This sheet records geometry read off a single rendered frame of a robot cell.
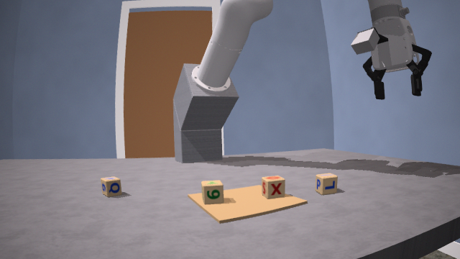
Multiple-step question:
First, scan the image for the tan flat mat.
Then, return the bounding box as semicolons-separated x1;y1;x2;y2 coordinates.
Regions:
188;185;308;223

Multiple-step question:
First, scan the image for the wooden letter block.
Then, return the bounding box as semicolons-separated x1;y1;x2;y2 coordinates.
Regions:
316;173;338;195
262;176;285;199
101;177;122;197
201;181;224;204

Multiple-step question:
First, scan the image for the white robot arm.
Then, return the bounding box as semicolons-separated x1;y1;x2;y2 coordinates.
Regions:
192;0;410;94

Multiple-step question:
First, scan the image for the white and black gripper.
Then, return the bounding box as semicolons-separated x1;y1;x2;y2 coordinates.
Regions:
363;17;432;100

